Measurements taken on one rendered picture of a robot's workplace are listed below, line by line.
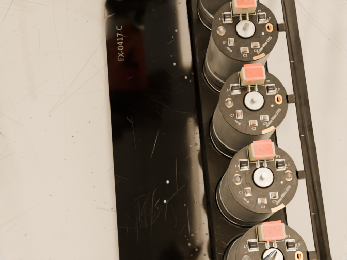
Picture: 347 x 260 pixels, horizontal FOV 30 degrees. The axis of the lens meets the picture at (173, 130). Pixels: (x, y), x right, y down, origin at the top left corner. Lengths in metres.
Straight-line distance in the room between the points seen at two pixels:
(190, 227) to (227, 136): 0.05
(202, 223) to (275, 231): 0.06
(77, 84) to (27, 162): 0.04
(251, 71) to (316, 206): 0.05
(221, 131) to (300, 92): 0.03
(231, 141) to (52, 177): 0.09
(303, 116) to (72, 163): 0.11
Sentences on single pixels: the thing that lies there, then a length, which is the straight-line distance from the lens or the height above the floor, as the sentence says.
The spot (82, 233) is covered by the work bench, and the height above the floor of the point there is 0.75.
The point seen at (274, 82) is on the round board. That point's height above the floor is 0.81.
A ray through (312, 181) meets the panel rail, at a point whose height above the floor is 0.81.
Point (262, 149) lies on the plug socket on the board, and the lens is 0.22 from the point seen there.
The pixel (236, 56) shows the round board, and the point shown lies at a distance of 0.24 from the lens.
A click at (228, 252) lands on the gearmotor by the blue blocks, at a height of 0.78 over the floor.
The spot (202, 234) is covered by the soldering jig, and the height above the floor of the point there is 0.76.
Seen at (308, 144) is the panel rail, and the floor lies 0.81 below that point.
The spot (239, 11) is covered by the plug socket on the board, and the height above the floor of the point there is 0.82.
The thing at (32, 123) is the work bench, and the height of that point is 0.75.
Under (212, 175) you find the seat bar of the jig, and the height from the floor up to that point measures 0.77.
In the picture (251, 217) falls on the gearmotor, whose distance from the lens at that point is 0.24.
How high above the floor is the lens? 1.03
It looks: 75 degrees down
